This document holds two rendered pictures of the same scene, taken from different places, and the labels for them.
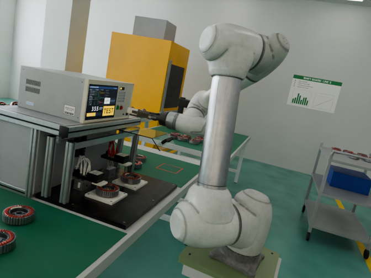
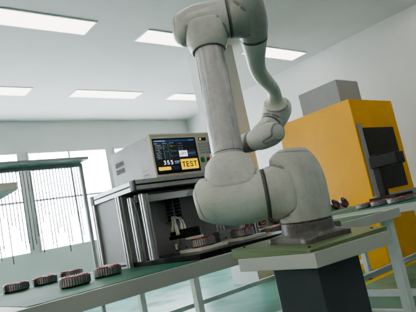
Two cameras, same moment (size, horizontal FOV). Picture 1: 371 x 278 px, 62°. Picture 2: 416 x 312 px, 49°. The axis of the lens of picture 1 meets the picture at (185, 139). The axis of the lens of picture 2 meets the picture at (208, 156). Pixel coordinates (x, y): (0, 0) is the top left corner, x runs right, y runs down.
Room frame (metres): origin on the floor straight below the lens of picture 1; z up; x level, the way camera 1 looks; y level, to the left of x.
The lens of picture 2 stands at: (-0.21, -0.83, 0.87)
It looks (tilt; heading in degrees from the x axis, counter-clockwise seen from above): 8 degrees up; 33
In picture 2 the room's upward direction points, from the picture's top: 12 degrees counter-clockwise
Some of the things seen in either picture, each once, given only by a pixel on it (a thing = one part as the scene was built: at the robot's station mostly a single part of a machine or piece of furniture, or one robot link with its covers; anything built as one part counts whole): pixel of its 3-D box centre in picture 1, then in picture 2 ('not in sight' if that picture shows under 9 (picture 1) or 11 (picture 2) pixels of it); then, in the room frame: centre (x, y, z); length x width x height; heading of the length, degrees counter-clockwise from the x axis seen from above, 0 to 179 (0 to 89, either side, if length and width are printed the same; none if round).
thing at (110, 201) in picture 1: (106, 194); (203, 247); (1.43, 0.33, 0.78); 0.15 x 0.15 x 0.01; 74
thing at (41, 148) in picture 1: (82, 150); (184, 218); (1.61, 0.54, 0.92); 0.66 x 0.01 x 0.30; 164
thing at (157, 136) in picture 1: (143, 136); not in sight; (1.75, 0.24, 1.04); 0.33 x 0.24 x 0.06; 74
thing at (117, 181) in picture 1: (130, 182); (243, 237); (1.66, 0.26, 0.78); 0.15 x 0.15 x 0.01; 74
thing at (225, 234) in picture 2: (109, 171); (222, 236); (1.70, 0.40, 0.80); 0.08 x 0.05 x 0.06; 164
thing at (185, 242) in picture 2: (82, 182); (182, 245); (1.47, 0.47, 0.80); 0.08 x 0.05 x 0.06; 164
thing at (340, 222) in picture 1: (342, 192); not in sight; (3.34, -1.84, 0.51); 1.01 x 0.60 x 1.01; 164
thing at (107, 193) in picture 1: (107, 190); (202, 241); (1.43, 0.33, 0.80); 0.11 x 0.11 x 0.04
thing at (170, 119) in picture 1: (173, 120); (248, 142); (1.57, 0.08, 1.18); 0.09 x 0.06 x 0.09; 164
